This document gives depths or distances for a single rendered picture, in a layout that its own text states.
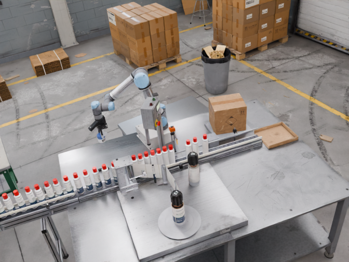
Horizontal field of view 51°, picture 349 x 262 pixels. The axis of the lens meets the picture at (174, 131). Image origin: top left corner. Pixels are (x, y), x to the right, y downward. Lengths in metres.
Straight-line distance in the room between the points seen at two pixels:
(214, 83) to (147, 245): 3.48
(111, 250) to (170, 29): 4.49
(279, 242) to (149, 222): 1.26
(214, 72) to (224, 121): 2.19
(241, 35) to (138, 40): 1.75
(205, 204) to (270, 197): 0.50
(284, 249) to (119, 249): 1.45
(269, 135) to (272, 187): 0.65
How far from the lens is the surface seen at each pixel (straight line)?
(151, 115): 2.75
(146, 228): 2.67
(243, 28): 6.46
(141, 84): 3.00
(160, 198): 2.84
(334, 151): 4.76
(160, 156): 2.97
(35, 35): 8.04
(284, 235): 3.47
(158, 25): 6.29
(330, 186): 3.08
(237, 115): 3.37
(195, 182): 2.87
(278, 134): 3.50
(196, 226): 2.62
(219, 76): 5.53
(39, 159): 5.03
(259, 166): 3.15
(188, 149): 3.03
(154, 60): 6.45
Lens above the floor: 2.94
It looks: 36 degrees down
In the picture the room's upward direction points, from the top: 6 degrees counter-clockwise
